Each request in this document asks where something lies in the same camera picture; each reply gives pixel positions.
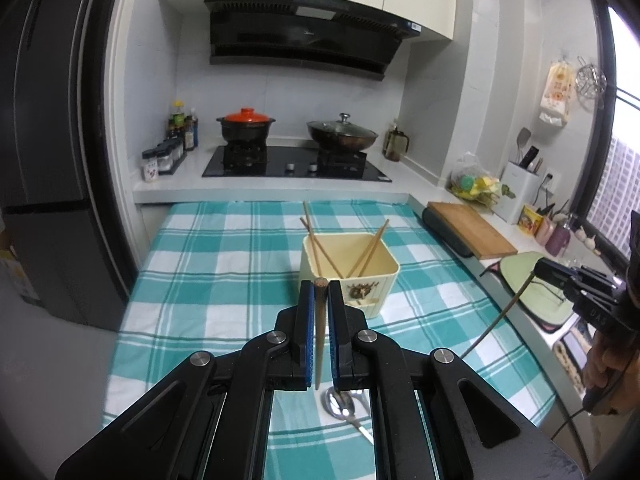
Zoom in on hanging metal steamer rack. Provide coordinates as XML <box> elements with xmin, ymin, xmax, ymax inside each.
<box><xmin>575</xmin><ymin>56</ymin><xmax>609</xmax><ymax>107</ymax></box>

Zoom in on wok with glass lid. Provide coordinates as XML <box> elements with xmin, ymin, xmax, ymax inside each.
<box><xmin>306</xmin><ymin>113</ymin><xmax>379</xmax><ymax>152</ymax></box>

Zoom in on window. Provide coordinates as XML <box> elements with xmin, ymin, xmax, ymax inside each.
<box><xmin>582</xmin><ymin>0</ymin><xmax>640</xmax><ymax>272</ymax></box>

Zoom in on black pot with red lid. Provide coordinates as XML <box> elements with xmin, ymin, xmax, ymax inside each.
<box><xmin>216</xmin><ymin>107</ymin><xmax>277</xmax><ymax>145</ymax></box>

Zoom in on garlic bulbs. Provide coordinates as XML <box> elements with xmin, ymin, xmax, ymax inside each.
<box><xmin>575</xmin><ymin>226</ymin><xmax>599</xmax><ymax>252</ymax></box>

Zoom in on row of spice jars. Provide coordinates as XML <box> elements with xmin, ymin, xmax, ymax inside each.
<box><xmin>141</xmin><ymin>137</ymin><xmax>189</xmax><ymax>182</ymax></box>

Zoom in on hanging printed bag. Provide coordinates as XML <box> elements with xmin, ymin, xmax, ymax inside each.
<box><xmin>539</xmin><ymin>60</ymin><xmax>575</xmax><ymax>126</ymax></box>

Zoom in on plastic bag of sponges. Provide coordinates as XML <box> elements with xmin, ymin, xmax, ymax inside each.
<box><xmin>446</xmin><ymin>152</ymin><xmax>504</xmax><ymax>202</ymax></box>

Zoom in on grey spatula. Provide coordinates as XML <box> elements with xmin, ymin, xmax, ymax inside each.
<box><xmin>515</xmin><ymin>127</ymin><xmax>532</xmax><ymax>164</ymax></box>

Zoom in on yellow cap oil bottle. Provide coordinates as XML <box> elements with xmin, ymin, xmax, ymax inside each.
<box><xmin>169</xmin><ymin>100</ymin><xmax>185</xmax><ymax>139</ymax></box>

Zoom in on metal spoon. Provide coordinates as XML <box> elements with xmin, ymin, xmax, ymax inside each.
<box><xmin>324</xmin><ymin>389</ymin><xmax>375</xmax><ymax>445</ymax></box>

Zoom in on black door frame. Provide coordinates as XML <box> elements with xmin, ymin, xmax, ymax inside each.
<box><xmin>82</xmin><ymin>0</ymin><xmax>147</xmax><ymax>307</ymax></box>

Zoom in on dark grey refrigerator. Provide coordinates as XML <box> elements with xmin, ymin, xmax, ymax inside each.
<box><xmin>0</xmin><ymin>0</ymin><xmax>135</xmax><ymax>332</ymax></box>

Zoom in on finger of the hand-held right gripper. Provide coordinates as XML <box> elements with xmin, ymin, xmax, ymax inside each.
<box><xmin>533</xmin><ymin>257</ymin><xmax>622</xmax><ymax>289</ymax></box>
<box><xmin>551</xmin><ymin>279</ymin><xmax>622</xmax><ymax>317</ymax></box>

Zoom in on teal checked tablecloth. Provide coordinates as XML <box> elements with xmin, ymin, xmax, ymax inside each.
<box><xmin>102</xmin><ymin>200</ymin><xmax>558</xmax><ymax>480</ymax></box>

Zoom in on brown water jug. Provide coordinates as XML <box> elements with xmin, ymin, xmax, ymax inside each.
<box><xmin>383</xmin><ymin>120</ymin><xmax>410</xmax><ymax>162</ymax></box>

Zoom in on wooden cutting board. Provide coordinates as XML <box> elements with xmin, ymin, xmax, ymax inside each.
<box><xmin>427</xmin><ymin>201</ymin><xmax>519</xmax><ymax>260</ymax></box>

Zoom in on black glass gas stove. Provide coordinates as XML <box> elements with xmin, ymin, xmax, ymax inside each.
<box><xmin>201</xmin><ymin>145</ymin><xmax>393</xmax><ymax>181</ymax></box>

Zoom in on yellow printed can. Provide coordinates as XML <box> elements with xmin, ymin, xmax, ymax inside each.
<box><xmin>517</xmin><ymin>204</ymin><xmax>544</xmax><ymax>237</ymax></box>

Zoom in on white knife holder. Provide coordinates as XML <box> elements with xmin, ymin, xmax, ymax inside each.
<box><xmin>501</xmin><ymin>160</ymin><xmax>544</xmax><ymax>225</ymax></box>

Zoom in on person's right hand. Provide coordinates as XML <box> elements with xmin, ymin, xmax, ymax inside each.
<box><xmin>584</xmin><ymin>337</ymin><xmax>629</xmax><ymax>396</ymax></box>

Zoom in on cream plastic utensil holder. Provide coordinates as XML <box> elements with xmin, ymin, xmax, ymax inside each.
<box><xmin>300</xmin><ymin>232</ymin><xmax>400</xmax><ymax>318</ymax></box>

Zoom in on cardboard box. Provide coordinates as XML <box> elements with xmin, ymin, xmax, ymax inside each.
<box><xmin>0</xmin><ymin>210</ymin><xmax>32</xmax><ymax>307</ymax></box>

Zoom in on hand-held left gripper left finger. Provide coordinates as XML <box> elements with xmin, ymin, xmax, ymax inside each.
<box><xmin>55</xmin><ymin>279</ymin><xmax>316</xmax><ymax>480</ymax></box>

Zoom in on black range hood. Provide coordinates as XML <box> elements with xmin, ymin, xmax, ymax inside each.
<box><xmin>204</xmin><ymin>0</ymin><xmax>422</xmax><ymax>80</ymax></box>

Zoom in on purple cup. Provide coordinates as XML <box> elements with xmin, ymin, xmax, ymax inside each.
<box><xmin>545</xmin><ymin>216</ymin><xmax>576</xmax><ymax>257</ymax></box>

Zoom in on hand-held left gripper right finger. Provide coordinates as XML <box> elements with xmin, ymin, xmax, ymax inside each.
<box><xmin>326</xmin><ymin>279</ymin><xmax>587</xmax><ymax>480</ymax></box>

